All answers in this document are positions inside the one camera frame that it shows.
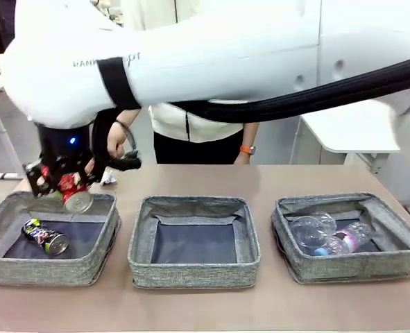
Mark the person's right hand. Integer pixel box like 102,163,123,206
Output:
105,119,129,159

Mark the grey fabric basket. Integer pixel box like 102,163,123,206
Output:
127,195,262,291
0,189,122,288
270,192,410,285

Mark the clear bottle with pink label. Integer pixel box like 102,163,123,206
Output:
311,221,377,257

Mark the person in white sweater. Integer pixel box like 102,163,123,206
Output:
121,0,261,166

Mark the person's right forearm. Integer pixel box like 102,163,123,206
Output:
116,107,142,128

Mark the black printed drink can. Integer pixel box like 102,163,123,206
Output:
21,218,70,257

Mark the large white table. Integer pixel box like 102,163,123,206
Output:
300,110,402,174

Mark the person's left forearm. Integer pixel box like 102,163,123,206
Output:
242,121,261,146

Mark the clear crushed plastic container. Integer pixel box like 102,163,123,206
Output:
289,212,338,249

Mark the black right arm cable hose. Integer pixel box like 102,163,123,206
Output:
92,53,410,174

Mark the red crushed drink can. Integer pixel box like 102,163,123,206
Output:
40,165,94,213

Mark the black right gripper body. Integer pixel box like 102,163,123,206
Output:
37,123,96,167

